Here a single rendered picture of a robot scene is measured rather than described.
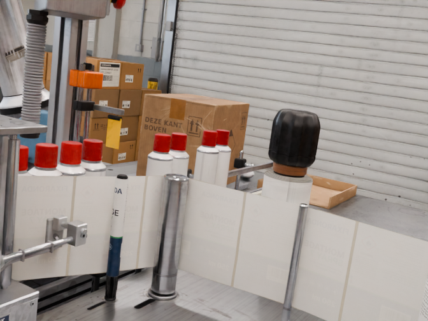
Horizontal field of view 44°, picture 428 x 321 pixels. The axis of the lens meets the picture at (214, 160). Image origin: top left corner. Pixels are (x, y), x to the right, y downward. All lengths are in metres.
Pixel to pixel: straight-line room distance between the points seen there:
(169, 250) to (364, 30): 4.57
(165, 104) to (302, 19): 3.90
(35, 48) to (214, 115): 0.75
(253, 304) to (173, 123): 0.87
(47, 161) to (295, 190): 0.40
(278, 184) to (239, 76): 4.75
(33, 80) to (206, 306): 0.46
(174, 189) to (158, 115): 0.88
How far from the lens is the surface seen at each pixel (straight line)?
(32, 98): 0.94
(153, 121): 1.65
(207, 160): 1.22
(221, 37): 5.75
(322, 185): 2.06
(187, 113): 1.60
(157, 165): 1.07
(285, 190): 0.90
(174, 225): 0.79
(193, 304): 0.83
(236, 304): 0.85
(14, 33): 1.17
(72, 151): 0.87
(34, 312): 0.71
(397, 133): 5.16
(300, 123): 0.89
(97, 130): 4.83
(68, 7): 0.89
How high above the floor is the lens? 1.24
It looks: 10 degrees down
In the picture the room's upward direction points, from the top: 7 degrees clockwise
